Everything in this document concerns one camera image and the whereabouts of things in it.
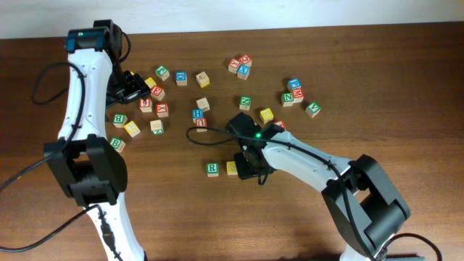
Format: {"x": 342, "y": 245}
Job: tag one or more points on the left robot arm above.
{"x": 85, "y": 165}

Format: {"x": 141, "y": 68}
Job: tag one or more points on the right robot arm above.
{"x": 366, "y": 207}

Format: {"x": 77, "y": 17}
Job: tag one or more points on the green P block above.
{"x": 162, "y": 73}

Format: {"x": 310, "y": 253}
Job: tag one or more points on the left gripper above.
{"x": 130, "y": 89}

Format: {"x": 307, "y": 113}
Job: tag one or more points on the green n block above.
{"x": 287, "y": 99}
{"x": 245, "y": 103}

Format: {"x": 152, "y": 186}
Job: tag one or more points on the blue X block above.
{"x": 243, "y": 72}

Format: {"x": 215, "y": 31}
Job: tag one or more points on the red U block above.
{"x": 201, "y": 124}

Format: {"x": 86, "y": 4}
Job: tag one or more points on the green V block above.
{"x": 312, "y": 109}

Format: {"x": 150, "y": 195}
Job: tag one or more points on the yellow block behind E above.
{"x": 150, "y": 82}

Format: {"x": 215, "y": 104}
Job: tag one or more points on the red I block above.
{"x": 281, "y": 124}

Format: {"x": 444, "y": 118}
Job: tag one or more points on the green B block lower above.
{"x": 117, "y": 144}

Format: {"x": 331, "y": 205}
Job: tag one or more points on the blue H block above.
{"x": 197, "y": 114}

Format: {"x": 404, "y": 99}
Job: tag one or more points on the red E block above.
{"x": 157, "y": 93}

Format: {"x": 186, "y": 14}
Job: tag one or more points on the plain block yellow side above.
{"x": 202, "y": 79}

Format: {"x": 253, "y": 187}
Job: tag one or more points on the red Q block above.
{"x": 245, "y": 60}

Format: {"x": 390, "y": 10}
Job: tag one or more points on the yellow 1 block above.
{"x": 132, "y": 128}

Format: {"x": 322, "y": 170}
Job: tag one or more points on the plain picture block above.
{"x": 203, "y": 104}

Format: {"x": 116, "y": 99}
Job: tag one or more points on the green R block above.
{"x": 212, "y": 169}

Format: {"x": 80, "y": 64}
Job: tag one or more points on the blue D block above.
{"x": 181, "y": 78}

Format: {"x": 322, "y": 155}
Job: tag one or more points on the green b block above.
{"x": 117, "y": 144}
{"x": 119, "y": 120}

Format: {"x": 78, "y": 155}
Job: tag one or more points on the red y block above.
{"x": 162, "y": 110}
{"x": 233, "y": 65}

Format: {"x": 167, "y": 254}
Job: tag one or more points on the yellow S block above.
{"x": 231, "y": 168}

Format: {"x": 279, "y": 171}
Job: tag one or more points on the green N block right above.
{"x": 287, "y": 99}

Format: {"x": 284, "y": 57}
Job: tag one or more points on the green N block centre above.
{"x": 245, "y": 103}

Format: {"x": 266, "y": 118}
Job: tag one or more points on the red Y block top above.
{"x": 233, "y": 65}

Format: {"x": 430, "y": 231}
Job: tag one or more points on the plain 8 block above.
{"x": 157, "y": 127}

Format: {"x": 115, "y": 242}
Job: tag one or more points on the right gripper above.
{"x": 244, "y": 170}

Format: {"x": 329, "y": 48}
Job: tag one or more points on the red 6 block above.
{"x": 145, "y": 105}

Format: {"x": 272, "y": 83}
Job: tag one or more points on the green B block upper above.
{"x": 119, "y": 120}

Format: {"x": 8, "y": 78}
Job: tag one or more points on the blue P block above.
{"x": 293, "y": 83}

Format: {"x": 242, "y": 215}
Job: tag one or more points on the yellow B block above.
{"x": 266, "y": 115}

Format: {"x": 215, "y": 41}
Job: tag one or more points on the red M block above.
{"x": 298, "y": 95}

